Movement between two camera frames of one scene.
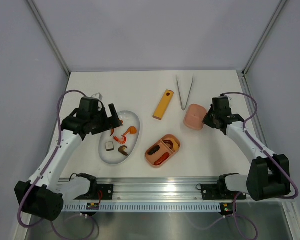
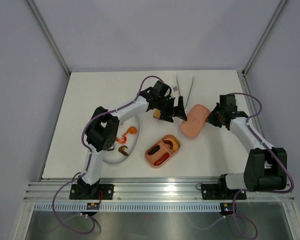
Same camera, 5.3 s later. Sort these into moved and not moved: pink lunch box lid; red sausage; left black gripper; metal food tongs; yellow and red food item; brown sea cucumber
Moved: left black gripper; pink lunch box lid
Not moved: yellow and red food item; metal food tongs; brown sea cucumber; red sausage
